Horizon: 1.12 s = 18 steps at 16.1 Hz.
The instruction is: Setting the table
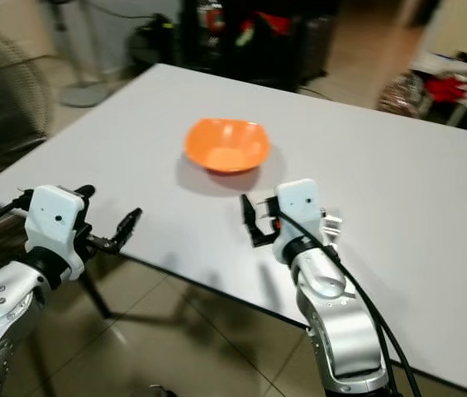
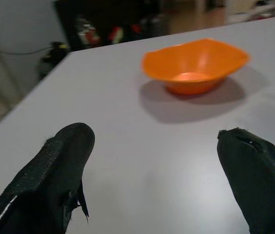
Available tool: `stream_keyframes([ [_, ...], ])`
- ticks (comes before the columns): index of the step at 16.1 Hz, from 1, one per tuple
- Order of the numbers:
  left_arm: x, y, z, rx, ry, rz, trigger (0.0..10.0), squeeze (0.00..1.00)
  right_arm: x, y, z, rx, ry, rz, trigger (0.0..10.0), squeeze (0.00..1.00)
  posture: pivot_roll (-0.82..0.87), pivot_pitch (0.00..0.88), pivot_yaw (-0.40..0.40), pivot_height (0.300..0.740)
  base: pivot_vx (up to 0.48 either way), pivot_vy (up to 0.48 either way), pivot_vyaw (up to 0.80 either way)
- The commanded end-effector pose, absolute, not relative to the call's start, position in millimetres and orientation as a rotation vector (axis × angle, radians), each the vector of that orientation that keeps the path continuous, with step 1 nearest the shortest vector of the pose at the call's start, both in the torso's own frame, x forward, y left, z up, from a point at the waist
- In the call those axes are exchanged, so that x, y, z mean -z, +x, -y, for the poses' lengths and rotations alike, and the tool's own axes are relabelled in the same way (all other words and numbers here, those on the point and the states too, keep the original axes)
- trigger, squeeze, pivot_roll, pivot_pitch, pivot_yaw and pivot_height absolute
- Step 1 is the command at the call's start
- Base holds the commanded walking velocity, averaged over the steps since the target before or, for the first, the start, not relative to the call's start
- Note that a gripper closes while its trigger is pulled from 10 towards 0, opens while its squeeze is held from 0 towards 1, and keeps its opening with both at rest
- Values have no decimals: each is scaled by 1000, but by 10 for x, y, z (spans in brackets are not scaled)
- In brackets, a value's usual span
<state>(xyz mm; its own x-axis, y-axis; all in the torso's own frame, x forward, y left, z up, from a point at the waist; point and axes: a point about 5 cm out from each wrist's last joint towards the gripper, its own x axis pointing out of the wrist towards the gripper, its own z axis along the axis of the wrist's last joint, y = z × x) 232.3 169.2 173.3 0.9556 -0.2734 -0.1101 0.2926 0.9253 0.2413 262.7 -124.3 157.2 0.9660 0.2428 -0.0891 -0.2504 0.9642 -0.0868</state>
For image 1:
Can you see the orange plastic bowl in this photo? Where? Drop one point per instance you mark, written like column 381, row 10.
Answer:
column 226, row 146

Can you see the black floor fan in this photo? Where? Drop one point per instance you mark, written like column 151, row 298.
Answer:
column 10, row 91

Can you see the black cluttered shelf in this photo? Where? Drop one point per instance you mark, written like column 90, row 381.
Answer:
column 233, row 54

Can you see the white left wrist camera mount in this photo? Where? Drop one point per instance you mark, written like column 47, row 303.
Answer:
column 55, row 217

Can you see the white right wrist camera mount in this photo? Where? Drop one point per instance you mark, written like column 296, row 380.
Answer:
column 299, row 203

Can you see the black table leg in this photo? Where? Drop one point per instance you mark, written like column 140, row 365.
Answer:
column 94, row 294

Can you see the patterned bag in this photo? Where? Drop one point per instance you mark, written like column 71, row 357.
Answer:
column 398, row 93

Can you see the black suitcase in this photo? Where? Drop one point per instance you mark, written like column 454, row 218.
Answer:
column 320, row 45

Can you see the red cloth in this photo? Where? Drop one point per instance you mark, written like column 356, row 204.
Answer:
column 446, row 88

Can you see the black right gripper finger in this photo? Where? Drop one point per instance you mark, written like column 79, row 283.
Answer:
column 249, row 217

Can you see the black round side table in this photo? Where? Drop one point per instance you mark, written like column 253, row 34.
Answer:
column 154, row 45

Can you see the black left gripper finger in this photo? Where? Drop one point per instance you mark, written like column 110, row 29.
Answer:
column 84, row 192
column 130, row 225

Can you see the grey fan stand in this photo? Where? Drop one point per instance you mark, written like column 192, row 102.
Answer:
column 84, row 93

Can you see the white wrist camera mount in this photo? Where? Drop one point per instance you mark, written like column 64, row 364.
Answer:
column 55, row 217
column 299, row 203

